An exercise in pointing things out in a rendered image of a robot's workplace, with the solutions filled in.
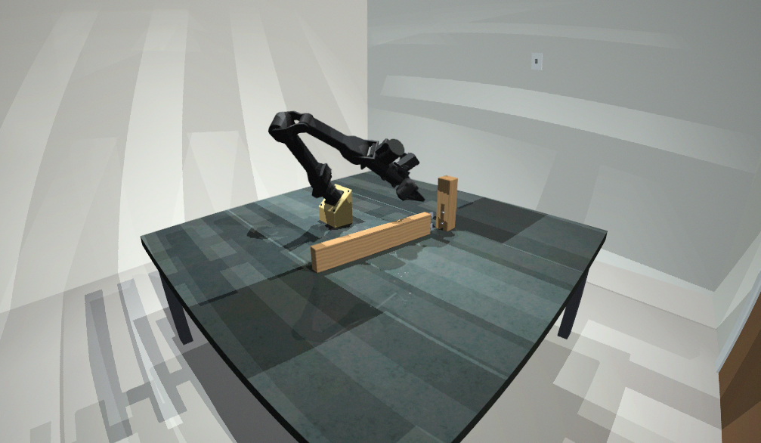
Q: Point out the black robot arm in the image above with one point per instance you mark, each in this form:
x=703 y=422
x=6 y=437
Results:
x=354 y=149

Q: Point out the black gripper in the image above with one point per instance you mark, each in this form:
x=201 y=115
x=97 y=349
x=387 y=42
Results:
x=407 y=189

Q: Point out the wooden post with slot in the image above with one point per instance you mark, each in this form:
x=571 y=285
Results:
x=446 y=202

